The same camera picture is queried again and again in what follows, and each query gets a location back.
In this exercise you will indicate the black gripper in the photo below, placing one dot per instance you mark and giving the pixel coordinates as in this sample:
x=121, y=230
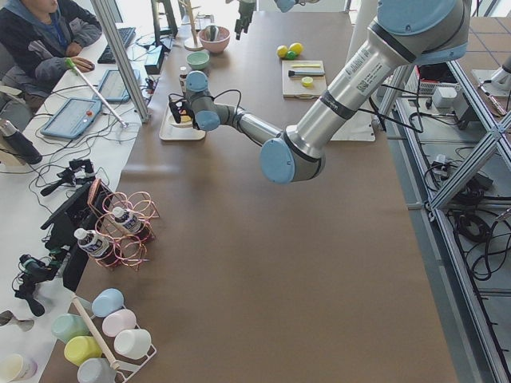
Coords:
x=186, y=110
x=244, y=11

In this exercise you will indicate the white round plate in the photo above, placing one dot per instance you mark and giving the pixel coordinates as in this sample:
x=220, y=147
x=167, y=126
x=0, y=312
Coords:
x=173, y=122

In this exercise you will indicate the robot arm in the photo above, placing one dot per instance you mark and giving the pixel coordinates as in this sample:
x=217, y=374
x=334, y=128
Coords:
x=401, y=33
x=284, y=5

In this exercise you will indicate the dark tea bottle on tray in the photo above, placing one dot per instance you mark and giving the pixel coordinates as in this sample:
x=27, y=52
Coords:
x=183, y=73

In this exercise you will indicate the cream rabbit tray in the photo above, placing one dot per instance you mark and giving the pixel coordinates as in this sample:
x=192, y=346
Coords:
x=168, y=132

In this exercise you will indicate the steel ice scoop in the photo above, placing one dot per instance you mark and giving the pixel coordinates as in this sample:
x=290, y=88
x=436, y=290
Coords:
x=212, y=32

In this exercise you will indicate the pink ice bowl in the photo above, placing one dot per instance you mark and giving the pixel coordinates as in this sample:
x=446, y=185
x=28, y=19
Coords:
x=217, y=46

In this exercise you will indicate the mint green bowl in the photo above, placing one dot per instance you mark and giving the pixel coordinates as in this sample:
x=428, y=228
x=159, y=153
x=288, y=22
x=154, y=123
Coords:
x=198, y=60

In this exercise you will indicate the lower whole lemon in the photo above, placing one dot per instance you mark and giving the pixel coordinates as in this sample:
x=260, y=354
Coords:
x=281, y=51

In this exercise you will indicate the whole lemon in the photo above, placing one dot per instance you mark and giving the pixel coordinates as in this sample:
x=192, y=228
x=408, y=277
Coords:
x=281, y=51
x=296, y=48

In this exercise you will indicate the round wooden stand base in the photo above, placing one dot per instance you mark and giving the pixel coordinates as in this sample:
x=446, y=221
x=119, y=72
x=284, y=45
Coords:
x=193, y=45

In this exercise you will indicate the green lime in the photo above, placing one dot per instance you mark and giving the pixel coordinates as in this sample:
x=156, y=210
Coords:
x=290, y=55

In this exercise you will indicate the upper whole lemon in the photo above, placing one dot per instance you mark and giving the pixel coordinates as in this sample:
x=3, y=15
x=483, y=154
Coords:
x=296, y=48

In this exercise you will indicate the far blue teach pendant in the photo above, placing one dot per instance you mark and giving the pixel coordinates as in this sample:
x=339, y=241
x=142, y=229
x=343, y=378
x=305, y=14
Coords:
x=112, y=87

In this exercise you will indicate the blue teach pendant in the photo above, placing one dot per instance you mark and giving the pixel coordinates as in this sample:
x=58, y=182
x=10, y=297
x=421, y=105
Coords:
x=112, y=87
x=72, y=119

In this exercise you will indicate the yellow plastic knife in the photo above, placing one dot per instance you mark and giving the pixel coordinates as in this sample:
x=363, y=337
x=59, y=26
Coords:
x=306, y=65

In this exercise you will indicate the steel muddler bar tool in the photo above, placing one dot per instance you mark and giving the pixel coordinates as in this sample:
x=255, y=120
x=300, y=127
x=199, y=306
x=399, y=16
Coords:
x=305, y=73

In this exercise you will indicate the bamboo cutting board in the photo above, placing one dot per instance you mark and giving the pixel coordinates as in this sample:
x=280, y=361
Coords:
x=292, y=87

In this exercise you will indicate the lemon half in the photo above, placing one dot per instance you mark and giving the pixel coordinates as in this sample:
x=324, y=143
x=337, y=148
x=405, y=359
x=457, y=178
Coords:
x=307, y=81

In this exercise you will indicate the near blue teach pendant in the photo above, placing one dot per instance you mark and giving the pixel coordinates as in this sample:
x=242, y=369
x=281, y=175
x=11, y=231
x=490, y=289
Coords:
x=72, y=119

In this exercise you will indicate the tea bottle in rack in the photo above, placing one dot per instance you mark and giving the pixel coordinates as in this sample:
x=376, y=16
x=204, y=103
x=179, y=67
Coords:
x=98, y=246
x=126, y=220

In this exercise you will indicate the seated person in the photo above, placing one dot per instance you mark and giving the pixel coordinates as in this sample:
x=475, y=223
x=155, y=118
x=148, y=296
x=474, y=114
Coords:
x=41, y=35

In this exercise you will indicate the black thermos bottle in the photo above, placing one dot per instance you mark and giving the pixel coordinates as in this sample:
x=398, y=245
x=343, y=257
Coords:
x=23, y=148

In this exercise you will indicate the blue cup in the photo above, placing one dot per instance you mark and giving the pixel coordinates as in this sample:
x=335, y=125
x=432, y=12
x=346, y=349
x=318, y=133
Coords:
x=107, y=302

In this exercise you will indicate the pink cup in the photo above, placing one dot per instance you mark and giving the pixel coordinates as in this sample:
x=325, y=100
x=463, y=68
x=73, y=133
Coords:
x=118, y=321

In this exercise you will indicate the white cup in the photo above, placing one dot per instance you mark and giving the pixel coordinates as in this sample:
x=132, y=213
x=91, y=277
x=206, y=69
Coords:
x=134, y=343

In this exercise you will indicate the mint cup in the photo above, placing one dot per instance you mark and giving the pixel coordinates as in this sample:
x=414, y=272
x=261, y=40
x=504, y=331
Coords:
x=68, y=326

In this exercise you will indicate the yellow cup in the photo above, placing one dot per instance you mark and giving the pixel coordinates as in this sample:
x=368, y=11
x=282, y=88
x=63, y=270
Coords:
x=81, y=348

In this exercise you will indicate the grey cup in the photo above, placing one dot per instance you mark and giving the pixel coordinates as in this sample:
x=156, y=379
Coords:
x=96, y=370

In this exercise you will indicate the aluminium post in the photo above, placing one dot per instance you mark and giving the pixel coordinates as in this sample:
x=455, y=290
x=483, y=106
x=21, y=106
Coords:
x=105, y=17

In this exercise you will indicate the copper wire bottle rack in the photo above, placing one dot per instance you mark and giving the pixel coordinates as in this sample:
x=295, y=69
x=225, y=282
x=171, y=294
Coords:
x=129, y=247

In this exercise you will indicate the white wire cup rack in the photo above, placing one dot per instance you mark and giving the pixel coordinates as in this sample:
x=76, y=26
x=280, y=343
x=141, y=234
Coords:
x=125, y=367

